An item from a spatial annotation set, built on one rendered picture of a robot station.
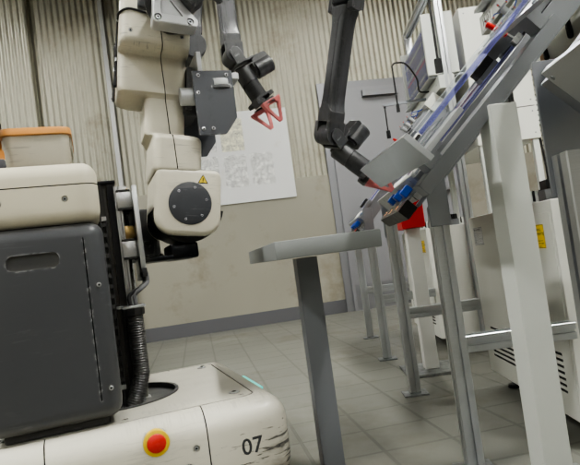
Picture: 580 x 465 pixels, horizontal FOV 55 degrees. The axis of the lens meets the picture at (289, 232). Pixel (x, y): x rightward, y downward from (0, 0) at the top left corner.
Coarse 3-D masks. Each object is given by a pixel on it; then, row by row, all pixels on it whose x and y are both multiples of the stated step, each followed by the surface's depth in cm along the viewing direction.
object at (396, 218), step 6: (420, 198) 142; (408, 204) 144; (420, 204) 142; (402, 210) 144; (408, 210) 144; (414, 210) 143; (390, 216) 158; (396, 216) 152; (402, 216) 145; (408, 216) 143; (384, 222) 177; (390, 222) 168; (396, 222) 161
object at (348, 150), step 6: (348, 138) 161; (348, 144) 163; (354, 144) 161; (330, 150) 161; (336, 150) 159; (342, 150) 159; (348, 150) 159; (354, 150) 160; (330, 156) 162; (336, 156) 160; (342, 156) 159; (348, 156) 159; (342, 162) 160
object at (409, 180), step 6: (414, 174) 142; (408, 180) 147; (414, 180) 143; (396, 186) 165; (402, 186) 159; (390, 192) 177; (396, 192) 171; (384, 198) 194; (414, 198) 162; (384, 204) 203
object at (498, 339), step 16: (432, 192) 135; (544, 192) 154; (384, 208) 214; (432, 208) 135; (448, 208) 135; (384, 224) 213; (432, 224) 135; (448, 224) 135; (432, 304) 208; (464, 304) 207; (480, 336) 134; (496, 336) 134; (560, 336) 133; (576, 336) 133; (464, 464) 137
